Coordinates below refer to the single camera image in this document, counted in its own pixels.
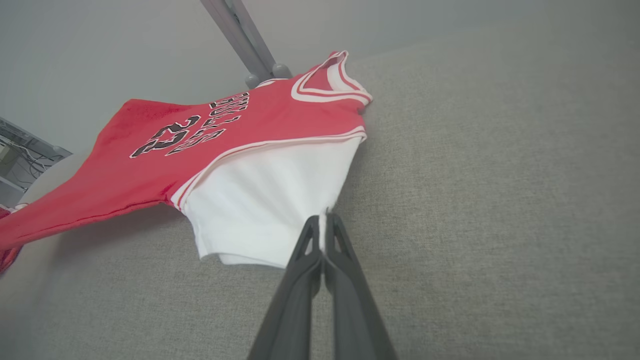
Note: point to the grey cylindrical post foot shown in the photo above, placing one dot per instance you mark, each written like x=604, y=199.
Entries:
x=252, y=80
x=281, y=70

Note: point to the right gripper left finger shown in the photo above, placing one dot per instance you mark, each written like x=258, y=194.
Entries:
x=290, y=310

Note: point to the red shorts with white stripe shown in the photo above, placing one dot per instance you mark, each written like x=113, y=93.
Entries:
x=6, y=260

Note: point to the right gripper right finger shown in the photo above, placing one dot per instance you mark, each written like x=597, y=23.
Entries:
x=357, y=315

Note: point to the grey wheeled stand frame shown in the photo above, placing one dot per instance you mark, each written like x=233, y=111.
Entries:
x=35, y=140

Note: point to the red white basketball jersey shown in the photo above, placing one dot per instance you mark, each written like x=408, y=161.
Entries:
x=250, y=150

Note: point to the grey metal partition post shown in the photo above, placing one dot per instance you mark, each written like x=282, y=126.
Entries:
x=240, y=35

